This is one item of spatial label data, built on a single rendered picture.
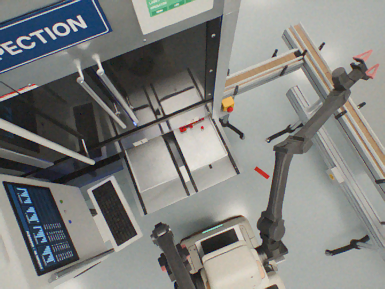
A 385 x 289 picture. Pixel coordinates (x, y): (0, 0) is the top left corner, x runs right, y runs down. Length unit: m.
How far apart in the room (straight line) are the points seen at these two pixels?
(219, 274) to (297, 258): 1.60
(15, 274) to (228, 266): 0.75
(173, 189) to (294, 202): 1.38
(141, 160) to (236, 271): 0.90
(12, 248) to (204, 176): 1.00
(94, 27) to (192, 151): 1.07
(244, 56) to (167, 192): 1.93
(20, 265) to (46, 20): 0.80
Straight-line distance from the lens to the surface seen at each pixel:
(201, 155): 1.58
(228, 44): 0.99
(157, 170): 1.59
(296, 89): 2.26
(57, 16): 0.67
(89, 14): 0.68
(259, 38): 3.16
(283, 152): 1.11
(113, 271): 2.62
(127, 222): 1.67
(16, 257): 1.11
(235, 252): 1.12
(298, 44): 1.99
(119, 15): 0.71
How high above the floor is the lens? 2.43
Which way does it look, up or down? 75 degrees down
